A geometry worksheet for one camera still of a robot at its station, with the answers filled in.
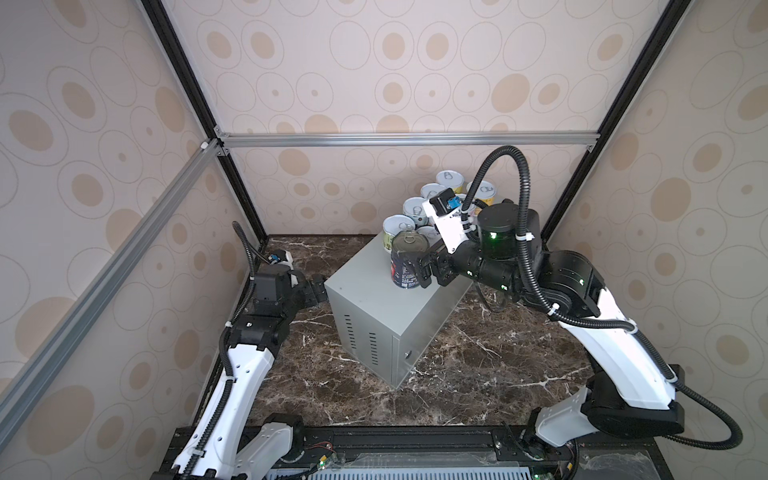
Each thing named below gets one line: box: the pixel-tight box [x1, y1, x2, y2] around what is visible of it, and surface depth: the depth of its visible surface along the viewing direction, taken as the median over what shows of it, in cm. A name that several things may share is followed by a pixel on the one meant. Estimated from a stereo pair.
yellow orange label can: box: [474, 180, 496, 207], surface depth 77 cm
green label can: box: [382, 214, 416, 253], surface depth 69 cm
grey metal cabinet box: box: [324, 234, 473, 389], surface depth 64 cm
